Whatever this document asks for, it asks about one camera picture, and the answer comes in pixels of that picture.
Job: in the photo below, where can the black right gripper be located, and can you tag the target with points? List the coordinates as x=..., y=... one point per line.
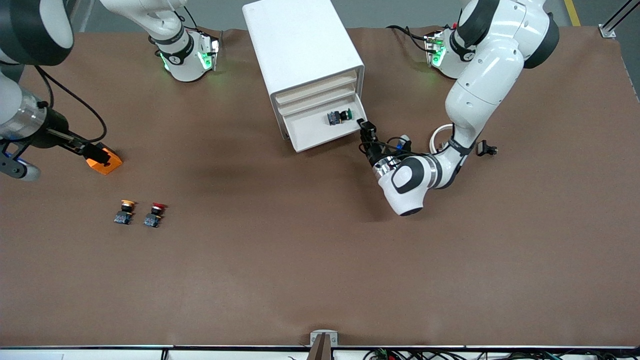
x=51, y=131

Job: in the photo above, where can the grey metal edge bracket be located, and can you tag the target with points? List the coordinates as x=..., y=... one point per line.
x=314, y=335

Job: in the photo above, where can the red push button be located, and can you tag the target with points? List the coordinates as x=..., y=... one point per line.
x=151, y=220

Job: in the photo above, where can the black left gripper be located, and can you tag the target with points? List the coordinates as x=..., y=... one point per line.
x=372, y=152

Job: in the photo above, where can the yellow push button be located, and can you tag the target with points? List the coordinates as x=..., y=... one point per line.
x=124, y=216

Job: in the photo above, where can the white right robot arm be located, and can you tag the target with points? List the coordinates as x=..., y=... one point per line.
x=185, y=70

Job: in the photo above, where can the orange and black button box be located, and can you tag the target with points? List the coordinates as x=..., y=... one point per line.
x=107, y=165

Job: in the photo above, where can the aluminium frame post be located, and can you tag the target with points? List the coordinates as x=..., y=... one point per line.
x=607, y=31

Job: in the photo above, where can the green push button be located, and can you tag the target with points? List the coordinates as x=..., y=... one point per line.
x=336, y=118

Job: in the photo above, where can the small black clip part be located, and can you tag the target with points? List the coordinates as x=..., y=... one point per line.
x=484, y=148

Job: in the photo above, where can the brown wedge post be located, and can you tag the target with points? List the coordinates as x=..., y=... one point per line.
x=322, y=350

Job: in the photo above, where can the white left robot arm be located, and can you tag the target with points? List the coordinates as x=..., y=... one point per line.
x=475, y=95

